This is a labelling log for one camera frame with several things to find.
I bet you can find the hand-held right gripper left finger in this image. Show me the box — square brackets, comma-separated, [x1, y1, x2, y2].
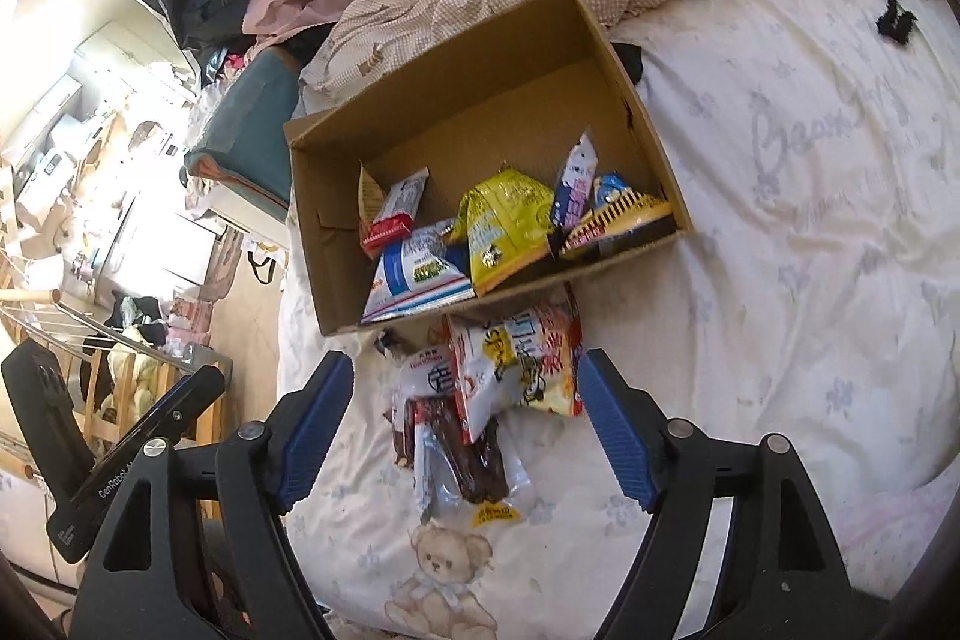
[71, 351, 355, 640]

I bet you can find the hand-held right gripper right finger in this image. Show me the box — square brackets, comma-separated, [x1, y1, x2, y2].
[577, 347, 856, 640]

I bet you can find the white red noodle packet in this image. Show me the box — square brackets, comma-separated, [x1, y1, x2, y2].
[448, 302, 586, 446]

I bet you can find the dark brown sausage packet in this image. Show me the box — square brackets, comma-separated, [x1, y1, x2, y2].
[384, 346, 535, 530]

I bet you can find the blue white snack packet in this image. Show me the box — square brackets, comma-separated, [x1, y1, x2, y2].
[361, 218, 475, 324]

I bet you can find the blue cartoon snack packet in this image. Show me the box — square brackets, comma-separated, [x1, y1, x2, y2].
[559, 173, 674, 260]

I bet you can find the yellow snack packet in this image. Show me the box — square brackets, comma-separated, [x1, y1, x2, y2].
[456, 162, 557, 296]

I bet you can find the white packet with red label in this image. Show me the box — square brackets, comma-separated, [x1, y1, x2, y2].
[360, 166, 431, 259]

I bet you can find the small purple white snack packet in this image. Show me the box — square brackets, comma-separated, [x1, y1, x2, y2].
[553, 131, 601, 232]

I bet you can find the brown cardboard box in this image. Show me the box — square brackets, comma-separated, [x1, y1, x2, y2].
[283, 0, 692, 337]

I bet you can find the wooden drying rack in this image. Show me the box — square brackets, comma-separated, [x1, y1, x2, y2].
[0, 287, 226, 461]

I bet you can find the white tote bag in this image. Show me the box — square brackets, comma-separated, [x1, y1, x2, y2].
[244, 239, 290, 289]

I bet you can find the black cloth piece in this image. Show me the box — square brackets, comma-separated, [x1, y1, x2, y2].
[609, 41, 646, 86]

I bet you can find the black tasselled cord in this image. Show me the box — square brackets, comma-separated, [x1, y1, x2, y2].
[874, 0, 920, 45]

